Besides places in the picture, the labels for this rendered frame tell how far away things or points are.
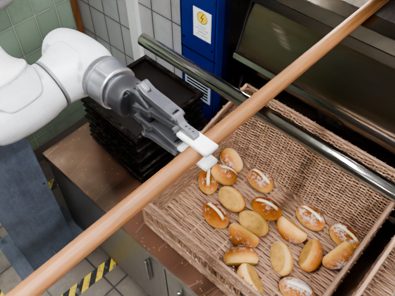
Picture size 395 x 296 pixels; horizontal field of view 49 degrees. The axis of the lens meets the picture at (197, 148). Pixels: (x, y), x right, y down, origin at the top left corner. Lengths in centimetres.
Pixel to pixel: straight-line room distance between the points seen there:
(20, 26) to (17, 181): 68
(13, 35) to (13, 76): 113
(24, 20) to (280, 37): 109
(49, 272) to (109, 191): 84
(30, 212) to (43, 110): 90
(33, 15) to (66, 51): 109
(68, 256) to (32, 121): 30
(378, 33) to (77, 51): 66
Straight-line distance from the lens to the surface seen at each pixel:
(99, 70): 83
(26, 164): 153
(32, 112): 84
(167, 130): 78
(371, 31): 109
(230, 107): 135
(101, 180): 148
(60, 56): 87
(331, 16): 112
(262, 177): 139
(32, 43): 200
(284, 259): 125
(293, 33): 123
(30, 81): 83
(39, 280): 63
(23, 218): 171
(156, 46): 98
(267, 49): 128
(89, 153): 156
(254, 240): 127
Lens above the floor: 176
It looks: 50 degrees down
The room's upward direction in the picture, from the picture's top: straight up
